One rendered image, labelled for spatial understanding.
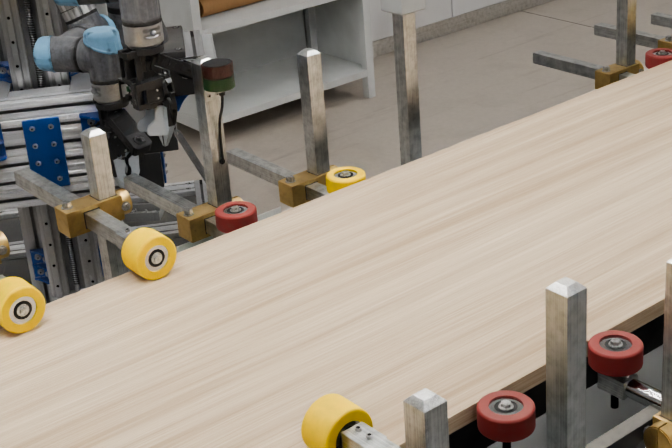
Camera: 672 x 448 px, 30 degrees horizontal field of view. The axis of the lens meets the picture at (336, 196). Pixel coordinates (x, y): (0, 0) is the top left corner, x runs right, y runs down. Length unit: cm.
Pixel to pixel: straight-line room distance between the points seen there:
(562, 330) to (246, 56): 432
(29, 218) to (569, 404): 207
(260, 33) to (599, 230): 367
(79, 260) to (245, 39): 253
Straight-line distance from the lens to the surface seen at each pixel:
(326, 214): 235
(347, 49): 574
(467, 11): 660
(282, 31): 583
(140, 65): 242
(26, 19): 315
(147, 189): 266
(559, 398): 158
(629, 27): 327
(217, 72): 235
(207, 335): 199
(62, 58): 270
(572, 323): 152
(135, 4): 238
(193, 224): 247
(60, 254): 333
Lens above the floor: 188
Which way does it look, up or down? 24 degrees down
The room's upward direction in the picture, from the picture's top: 5 degrees counter-clockwise
